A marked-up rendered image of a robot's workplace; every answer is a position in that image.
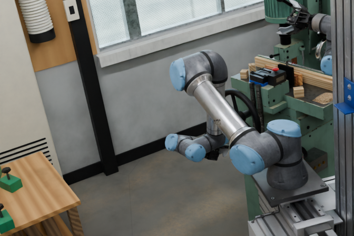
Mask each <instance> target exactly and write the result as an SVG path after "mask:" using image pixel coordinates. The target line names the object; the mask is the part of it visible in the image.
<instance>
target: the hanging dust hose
mask: <svg viewBox="0 0 354 236"><path fill-rule="evenodd" d="M18 3H20V4H19V6H20V9H21V12H22V14H23V17H24V20H25V21H24V22H25V23H26V24H25V25H26V28H27V31H28V34H29V38H30V41H31V42H32V43H44V42H48V41H50V40H52V39H54V38H55V37H56V35H55V31H54V27H53V25H52V24H53V23H51V22H52V20H51V18H50V14H49V12H48V9H47V8H48V7H47V6H46V5H47V4H46V1H45V0H19V1H18Z"/></svg>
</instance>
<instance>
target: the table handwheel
mask: <svg viewBox="0 0 354 236"><path fill-rule="evenodd" d="M228 95H231V98H232V102H233V106H234V110H235V111H236V112H237V113H238V115H239V116H240V117H241V118H242V119H243V121H244V122H245V123H246V125H247V126H248V127H251V126H250V125H249V124H248V123H247V122H246V121H245V120H246V119H247V118H249V117H251V116H252V117H253V120H254V125H255V129H256V130H257V131H258V132H259V133H260V134H261V122H260V118H259V115H258V109H256V108H255V107H254V105H253V103H252V102H251V101H250V100H249V98H248V97H247V96H246V95H244V94H243V93H242V92H240V91H238V90H235V89H227V90H225V97H226V96H228ZM235 96H236V97H238V98H239V99H241V100H242V101H243V102H244V103H245V104H246V106H247V107H248V110H245V111H243V112H241V111H238V107H237V103H236V100H235Z"/></svg>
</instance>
